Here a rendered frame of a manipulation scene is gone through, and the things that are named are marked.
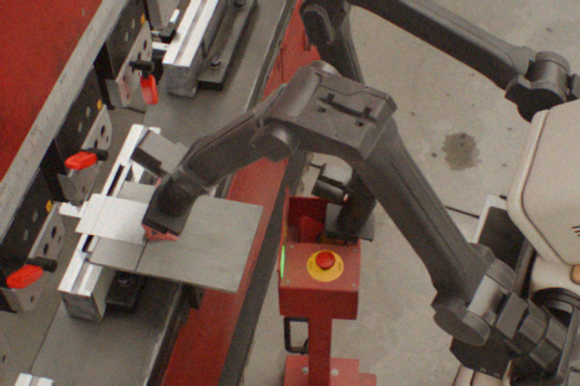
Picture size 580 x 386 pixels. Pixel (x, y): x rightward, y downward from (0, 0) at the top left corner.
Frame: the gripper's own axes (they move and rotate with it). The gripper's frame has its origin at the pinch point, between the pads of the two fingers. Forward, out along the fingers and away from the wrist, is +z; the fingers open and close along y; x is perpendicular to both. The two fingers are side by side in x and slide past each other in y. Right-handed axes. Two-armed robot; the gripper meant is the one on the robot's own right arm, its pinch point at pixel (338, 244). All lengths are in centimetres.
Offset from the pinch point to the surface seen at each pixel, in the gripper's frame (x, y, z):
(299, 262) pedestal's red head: 9.3, 8.8, -5.0
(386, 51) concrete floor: -131, -29, 71
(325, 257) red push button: 9.6, 4.5, -9.2
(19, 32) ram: 24, 59, -71
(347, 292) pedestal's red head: 15.0, -0.9, -7.0
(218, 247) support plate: 20.8, 26.5, -23.8
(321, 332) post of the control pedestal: 9.0, -3.3, 24.6
